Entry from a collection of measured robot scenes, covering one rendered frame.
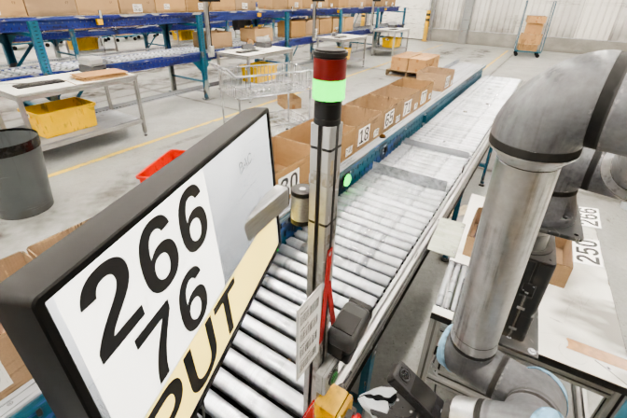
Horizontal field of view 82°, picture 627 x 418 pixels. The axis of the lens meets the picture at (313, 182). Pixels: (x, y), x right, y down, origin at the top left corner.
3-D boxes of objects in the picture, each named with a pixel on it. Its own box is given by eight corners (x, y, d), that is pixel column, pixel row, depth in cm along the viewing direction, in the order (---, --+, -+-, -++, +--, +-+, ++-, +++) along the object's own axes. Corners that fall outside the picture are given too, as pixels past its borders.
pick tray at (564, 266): (564, 289, 140) (574, 269, 135) (461, 254, 157) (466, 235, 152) (564, 250, 162) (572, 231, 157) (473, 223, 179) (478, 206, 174)
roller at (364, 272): (390, 294, 142) (391, 285, 139) (283, 247, 166) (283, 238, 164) (395, 286, 145) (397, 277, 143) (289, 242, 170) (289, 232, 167)
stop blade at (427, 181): (444, 195, 210) (447, 181, 206) (371, 174, 231) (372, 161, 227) (444, 194, 211) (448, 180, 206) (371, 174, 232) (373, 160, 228)
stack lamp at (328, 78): (334, 104, 53) (337, 61, 51) (306, 98, 56) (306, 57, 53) (350, 97, 57) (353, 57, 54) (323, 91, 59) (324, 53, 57)
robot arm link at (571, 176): (527, 163, 112) (545, 107, 104) (592, 181, 101) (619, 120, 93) (509, 179, 102) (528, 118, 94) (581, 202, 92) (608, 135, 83)
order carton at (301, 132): (319, 178, 189) (321, 147, 181) (274, 164, 203) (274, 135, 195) (354, 154, 219) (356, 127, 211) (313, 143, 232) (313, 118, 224)
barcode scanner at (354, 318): (373, 329, 90) (375, 303, 85) (351, 370, 82) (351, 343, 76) (349, 318, 94) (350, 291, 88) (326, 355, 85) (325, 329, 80)
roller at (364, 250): (401, 275, 152) (403, 266, 149) (299, 233, 176) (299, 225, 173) (406, 269, 155) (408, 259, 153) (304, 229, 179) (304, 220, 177)
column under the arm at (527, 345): (537, 305, 132) (569, 230, 117) (537, 360, 112) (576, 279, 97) (463, 279, 143) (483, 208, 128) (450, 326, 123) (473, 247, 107)
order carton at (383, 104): (380, 135, 248) (383, 111, 240) (342, 127, 262) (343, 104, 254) (400, 121, 278) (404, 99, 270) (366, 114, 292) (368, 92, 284)
